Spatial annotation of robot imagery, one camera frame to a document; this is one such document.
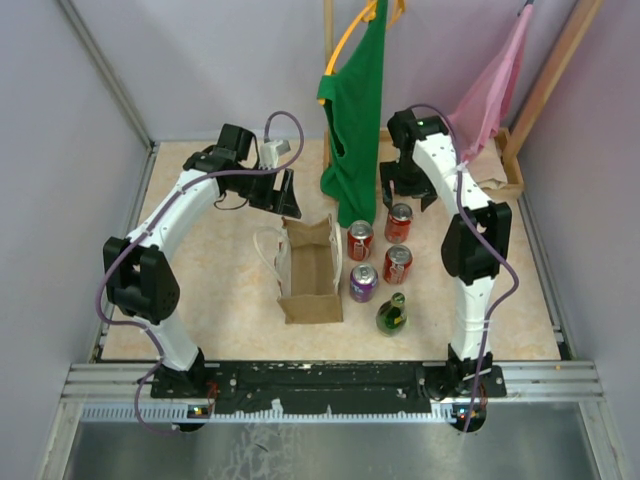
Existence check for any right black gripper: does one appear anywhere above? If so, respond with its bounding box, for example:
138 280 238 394
379 157 436 211

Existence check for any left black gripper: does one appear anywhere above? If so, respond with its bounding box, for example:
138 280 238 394
228 163 301 218

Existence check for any red cola can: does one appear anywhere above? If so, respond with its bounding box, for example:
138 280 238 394
384 203 413 244
383 245 413 285
347 220 374 262

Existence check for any watermelon print canvas bag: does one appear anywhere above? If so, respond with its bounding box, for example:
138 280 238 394
252 215 343 325

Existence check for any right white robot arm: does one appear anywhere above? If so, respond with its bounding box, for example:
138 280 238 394
379 109 512 396

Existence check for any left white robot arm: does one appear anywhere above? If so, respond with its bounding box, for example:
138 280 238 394
97 124 301 397

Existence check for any beige cloth in tray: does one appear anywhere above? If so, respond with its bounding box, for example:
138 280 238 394
468 139 508 190

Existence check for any purple soda can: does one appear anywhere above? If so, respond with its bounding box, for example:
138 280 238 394
350 263 378 303

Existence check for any wooden tray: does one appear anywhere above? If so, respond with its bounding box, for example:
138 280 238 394
322 127 525 201

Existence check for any pink shirt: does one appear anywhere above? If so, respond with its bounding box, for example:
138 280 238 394
448 1 534 163

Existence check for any green t-shirt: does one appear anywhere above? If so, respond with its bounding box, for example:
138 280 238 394
317 1 388 228

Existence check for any green glass bottle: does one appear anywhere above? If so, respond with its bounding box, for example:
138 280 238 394
376 292 408 336

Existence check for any yellow clothes hanger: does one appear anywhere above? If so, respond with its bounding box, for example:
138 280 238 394
324 1 406 86

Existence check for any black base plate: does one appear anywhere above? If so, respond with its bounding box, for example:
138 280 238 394
149 358 507 416

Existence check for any wooden rack frame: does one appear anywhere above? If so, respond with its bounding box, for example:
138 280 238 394
323 0 603 159

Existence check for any aluminium rail frame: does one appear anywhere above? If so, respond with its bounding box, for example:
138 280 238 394
37 0 621 480

